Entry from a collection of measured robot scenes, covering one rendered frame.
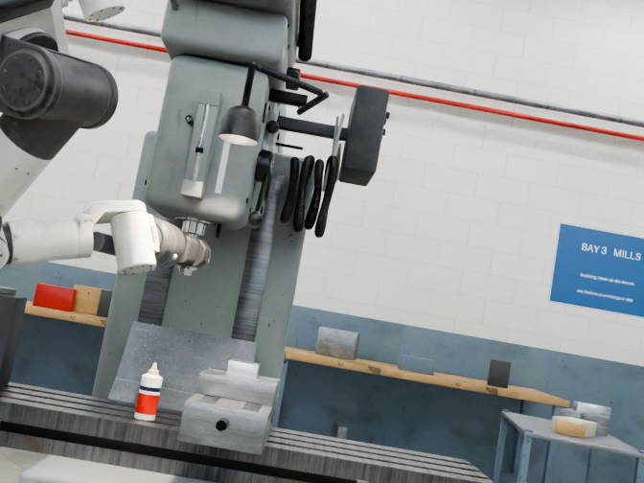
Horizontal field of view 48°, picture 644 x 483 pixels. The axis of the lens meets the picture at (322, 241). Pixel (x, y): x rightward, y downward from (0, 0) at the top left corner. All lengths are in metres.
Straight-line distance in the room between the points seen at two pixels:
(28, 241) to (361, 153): 0.84
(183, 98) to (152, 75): 4.61
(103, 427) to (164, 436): 0.11
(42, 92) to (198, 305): 1.00
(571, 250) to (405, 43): 2.15
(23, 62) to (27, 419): 0.71
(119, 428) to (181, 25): 0.78
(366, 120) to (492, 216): 4.26
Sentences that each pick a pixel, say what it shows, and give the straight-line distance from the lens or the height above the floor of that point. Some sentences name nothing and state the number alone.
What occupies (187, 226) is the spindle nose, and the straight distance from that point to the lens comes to 1.50.
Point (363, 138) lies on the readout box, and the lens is 1.75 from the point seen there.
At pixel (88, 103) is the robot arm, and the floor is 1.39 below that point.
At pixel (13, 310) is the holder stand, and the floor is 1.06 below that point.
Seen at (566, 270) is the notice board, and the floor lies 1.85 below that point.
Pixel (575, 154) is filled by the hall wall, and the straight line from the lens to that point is 6.28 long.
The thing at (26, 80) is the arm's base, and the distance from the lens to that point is 1.02.
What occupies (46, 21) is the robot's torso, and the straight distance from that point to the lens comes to 1.12.
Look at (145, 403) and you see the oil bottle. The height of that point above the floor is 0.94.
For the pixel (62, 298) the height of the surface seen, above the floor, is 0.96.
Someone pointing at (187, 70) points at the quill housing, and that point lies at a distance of 1.50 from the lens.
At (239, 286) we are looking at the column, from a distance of 1.87.
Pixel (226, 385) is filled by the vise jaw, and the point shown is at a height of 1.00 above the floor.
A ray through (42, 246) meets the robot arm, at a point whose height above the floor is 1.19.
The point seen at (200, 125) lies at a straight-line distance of 1.42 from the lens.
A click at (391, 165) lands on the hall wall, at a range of 5.87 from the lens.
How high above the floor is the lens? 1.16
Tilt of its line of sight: 6 degrees up
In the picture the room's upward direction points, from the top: 10 degrees clockwise
